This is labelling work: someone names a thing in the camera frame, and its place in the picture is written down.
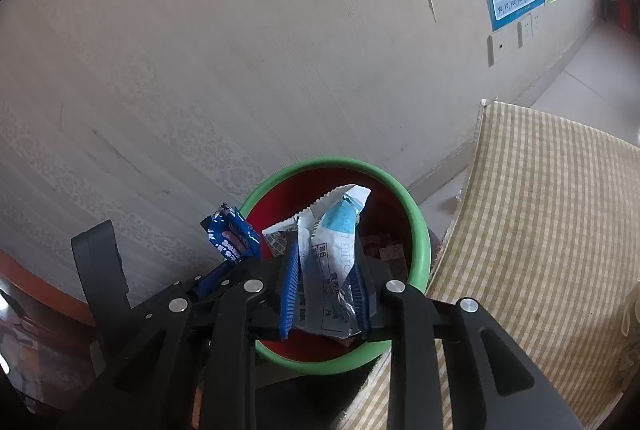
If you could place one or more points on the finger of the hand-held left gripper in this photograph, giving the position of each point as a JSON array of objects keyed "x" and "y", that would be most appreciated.
[{"x": 235, "y": 272}]

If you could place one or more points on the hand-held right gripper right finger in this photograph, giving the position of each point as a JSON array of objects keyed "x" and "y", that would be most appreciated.
[{"x": 361, "y": 305}]

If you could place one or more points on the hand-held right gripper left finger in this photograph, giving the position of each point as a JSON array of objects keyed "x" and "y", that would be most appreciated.
[{"x": 289, "y": 295}]

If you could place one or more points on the blue snack wrapper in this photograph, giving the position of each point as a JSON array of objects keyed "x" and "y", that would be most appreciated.
[{"x": 232, "y": 235}]

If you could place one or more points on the white and blue wrapper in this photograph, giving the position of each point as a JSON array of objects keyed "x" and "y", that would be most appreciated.
[{"x": 325, "y": 270}]

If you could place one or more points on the red bin with green rim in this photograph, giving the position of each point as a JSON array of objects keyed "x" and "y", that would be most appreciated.
[{"x": 385, "y": 205}]

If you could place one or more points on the orange wooden furniture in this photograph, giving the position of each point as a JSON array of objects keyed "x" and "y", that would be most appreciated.
[{"x": 40, "y": 280}]

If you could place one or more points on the white crumpled cloth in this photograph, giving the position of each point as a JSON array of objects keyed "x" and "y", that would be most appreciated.
[{"x": 631, "y": 335}]

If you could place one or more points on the red box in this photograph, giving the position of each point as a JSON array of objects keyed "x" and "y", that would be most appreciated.
[{"x": 626, "y": 15}]

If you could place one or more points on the white wall socket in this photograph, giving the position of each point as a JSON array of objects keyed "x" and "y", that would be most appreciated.
[
  {"x": 496, "y": 49},
  {"x": 525, "y": 30}
]

